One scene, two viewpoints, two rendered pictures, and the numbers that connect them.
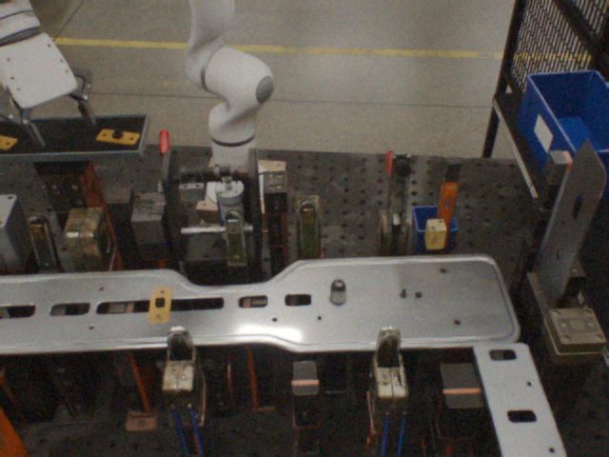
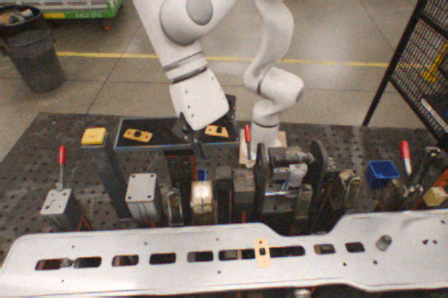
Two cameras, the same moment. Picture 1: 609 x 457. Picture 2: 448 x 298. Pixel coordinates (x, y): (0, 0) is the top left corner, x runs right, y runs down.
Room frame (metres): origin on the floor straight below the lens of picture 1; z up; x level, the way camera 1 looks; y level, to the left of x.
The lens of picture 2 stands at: (0.48, 0.40, 1.78)
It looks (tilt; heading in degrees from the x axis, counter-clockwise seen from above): 47 degrees down; 358
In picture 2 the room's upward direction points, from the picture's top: straight up
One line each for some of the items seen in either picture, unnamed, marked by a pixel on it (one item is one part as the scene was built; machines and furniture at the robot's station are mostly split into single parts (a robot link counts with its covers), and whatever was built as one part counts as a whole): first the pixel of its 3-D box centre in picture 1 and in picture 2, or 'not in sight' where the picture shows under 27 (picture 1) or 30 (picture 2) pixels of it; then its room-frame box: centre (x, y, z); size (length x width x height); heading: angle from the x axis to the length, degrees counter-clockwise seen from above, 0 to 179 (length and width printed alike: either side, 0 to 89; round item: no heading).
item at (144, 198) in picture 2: (24, 280); (154, 222); (0.99, 0.61, 0.90); 0.13 x 0.10 x 0.41; 1
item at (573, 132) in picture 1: (578, 132); not in sight; (1.22, -0.61, 1.10); 0.30 x 0.17 x 0.13; 4
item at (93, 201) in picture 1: (84, 219); (184, 178); (1.16, 0.51, 0.92); 0.10 x 0.08 x 0.45; 91
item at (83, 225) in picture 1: (103, 286); (204, 225); (0.98, 0.44, 0.89); 0.13 x 0.11 x 0.38; 1
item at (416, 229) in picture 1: (432, 229); (380, 175); (1.28, -0.34, 0.74); 0.11 x 0.10 x 0.09; 91
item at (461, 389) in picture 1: (450, 426); not in sight; (0.65, -0.27, 0.84); 0.11 x 0.10 x 0.28; 1
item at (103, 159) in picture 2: not in sight; (114, 182); (1.15, 0.77, 0.92); 0.08 x 0.08 x 0.44; 1
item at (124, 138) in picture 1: (117, 135); (219, 130); (1.15, 0.38, 1.17); 0.08 x 0.04 x 0.01; 76
